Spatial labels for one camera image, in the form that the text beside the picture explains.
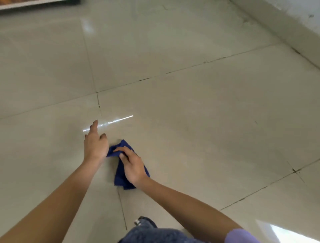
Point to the wooden furniture base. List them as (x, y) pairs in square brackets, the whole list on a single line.
[(35, 3)]

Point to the person's right forearm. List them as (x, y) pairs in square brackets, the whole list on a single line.
[(185, 205)]

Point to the person's left hand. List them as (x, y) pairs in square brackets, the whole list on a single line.
[(95, 147)]

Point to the person's left thumb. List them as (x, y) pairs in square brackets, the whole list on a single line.
[(103, 137)]

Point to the person's left forearm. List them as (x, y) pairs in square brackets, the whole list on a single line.
[(52, 202)]

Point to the person's right hand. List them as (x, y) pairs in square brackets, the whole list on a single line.
[(135, 170)]

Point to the blue denim jeans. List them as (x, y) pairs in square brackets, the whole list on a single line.
[(155, 234)]

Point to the blue cleaning cloth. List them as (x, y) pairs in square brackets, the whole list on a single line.
[(120, 175)]

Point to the purple shirt sleeve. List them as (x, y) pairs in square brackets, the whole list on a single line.
[(241, 236)]

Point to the person's right thumb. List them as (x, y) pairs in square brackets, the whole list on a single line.
[(123, 158)]

